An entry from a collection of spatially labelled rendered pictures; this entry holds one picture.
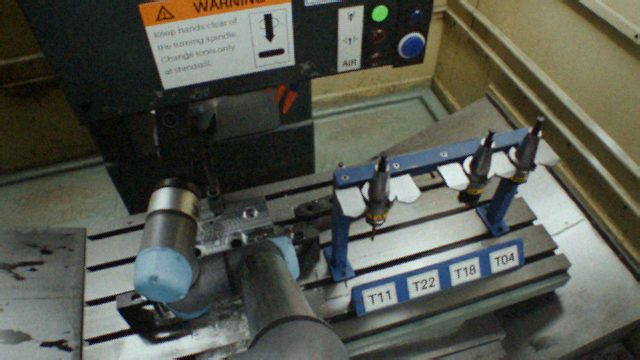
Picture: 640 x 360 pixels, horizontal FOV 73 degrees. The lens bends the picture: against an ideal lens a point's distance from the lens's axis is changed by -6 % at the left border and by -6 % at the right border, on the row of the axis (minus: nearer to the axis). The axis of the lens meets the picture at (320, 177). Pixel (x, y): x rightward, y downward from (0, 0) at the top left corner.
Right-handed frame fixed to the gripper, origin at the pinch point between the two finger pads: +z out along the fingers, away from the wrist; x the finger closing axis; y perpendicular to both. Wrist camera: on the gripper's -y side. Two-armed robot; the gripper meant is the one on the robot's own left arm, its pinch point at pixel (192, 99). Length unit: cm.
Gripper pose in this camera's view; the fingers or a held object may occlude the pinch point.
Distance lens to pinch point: 84.0
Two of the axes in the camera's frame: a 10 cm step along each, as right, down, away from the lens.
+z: -0.3, -7.9, 6.2
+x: 10.0, -0.3, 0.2
